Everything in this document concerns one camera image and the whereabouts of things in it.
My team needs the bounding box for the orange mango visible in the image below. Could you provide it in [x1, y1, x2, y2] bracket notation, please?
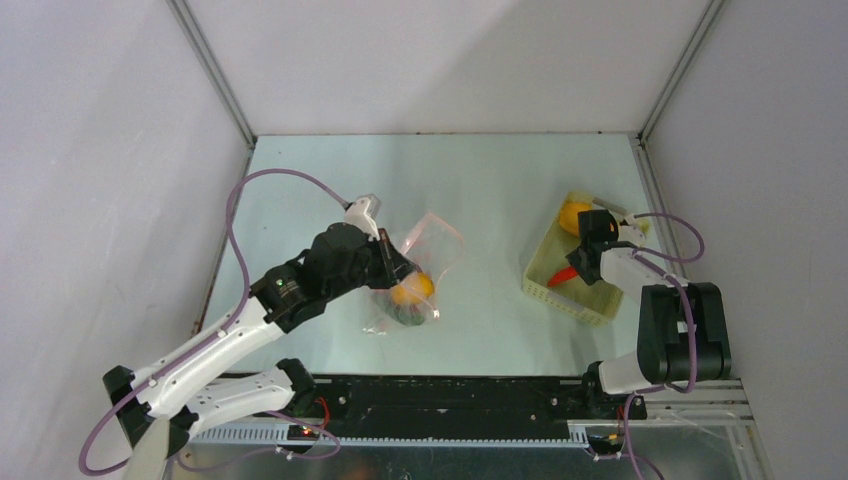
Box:
[389, 272, 435, 305]

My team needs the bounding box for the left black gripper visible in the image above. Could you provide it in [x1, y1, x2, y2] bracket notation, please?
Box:
[325, 227, 416, 300]

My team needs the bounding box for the orange carrot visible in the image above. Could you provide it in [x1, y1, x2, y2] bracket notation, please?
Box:
[547, 266, 579, 288]

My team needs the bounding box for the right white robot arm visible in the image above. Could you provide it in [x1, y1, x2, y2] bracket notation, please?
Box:
[567, 209, 732, 418]

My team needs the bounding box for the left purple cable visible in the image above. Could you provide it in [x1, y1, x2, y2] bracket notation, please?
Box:
[78, 168, 351, 478]

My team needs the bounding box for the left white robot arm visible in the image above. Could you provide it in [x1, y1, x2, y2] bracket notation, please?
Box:
[103, 222, 420, 456]

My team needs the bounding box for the clear zip top bag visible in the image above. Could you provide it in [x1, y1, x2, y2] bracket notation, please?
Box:
[363, 213, 464, 335]

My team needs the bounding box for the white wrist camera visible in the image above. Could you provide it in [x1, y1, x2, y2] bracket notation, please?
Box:
[618, 223, 647, 248]
[343, 194, 382, 238]

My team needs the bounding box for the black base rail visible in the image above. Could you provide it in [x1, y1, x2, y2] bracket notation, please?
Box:
[279, 374, 647, 442]

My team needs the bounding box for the yellow bell pepper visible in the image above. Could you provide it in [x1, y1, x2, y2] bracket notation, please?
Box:
[558, 201, 592, 237]

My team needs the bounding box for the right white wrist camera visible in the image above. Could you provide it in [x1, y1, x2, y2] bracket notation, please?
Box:
[618, 223, 647, 248]

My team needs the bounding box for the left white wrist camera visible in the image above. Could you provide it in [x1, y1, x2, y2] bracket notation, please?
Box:
[343, 194, 382, 238]

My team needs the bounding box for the cream perforated plastic basket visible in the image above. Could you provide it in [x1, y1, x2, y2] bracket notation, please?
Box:
[522, 190, 630, 327]

